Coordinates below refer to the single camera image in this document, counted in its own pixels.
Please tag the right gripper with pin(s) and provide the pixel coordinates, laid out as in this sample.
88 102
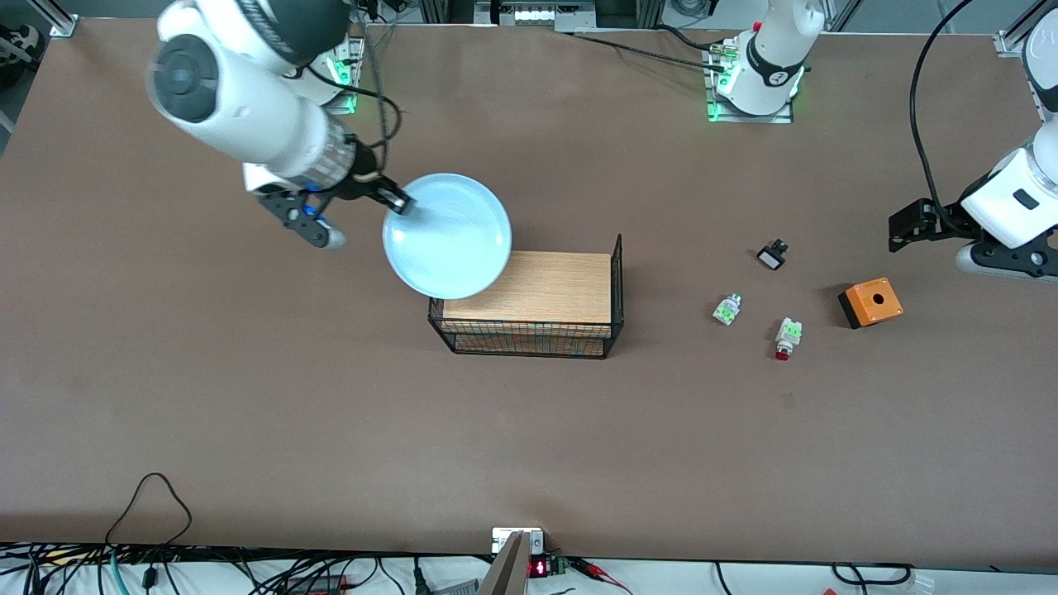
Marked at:
364 175

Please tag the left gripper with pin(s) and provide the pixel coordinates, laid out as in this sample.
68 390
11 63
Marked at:
940 223

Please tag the light blue plate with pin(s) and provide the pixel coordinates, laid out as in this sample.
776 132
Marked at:
450 240

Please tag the red push button switch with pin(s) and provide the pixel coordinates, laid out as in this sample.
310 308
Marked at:
788 334

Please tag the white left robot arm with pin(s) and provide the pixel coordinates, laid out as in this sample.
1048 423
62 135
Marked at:
769 66

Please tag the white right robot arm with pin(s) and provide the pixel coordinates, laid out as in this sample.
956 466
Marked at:
248 107

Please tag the black power adapter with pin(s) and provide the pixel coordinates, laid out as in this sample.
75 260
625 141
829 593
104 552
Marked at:
318 585

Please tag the red digit display module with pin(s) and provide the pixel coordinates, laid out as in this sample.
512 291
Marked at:
541 567

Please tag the red black clip leads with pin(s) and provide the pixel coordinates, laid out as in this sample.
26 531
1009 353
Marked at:
599 572

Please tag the orange button enclosure box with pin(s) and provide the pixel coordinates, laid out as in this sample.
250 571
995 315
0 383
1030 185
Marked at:
872 302

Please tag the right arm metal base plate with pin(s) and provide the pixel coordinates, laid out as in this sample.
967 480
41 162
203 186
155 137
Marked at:
351 103

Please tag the black push button switch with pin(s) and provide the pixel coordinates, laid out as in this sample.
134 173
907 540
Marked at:
772 256

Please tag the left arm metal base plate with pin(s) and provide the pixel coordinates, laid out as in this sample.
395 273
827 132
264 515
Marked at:
748 118

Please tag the aluminium corner bracket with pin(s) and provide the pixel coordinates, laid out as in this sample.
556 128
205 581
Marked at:
62 18
1012 43

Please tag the green push button switch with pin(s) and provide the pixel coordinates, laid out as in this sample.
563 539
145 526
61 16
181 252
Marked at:
726 310

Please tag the grey metal camera bracket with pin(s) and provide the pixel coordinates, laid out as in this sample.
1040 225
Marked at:
511 562

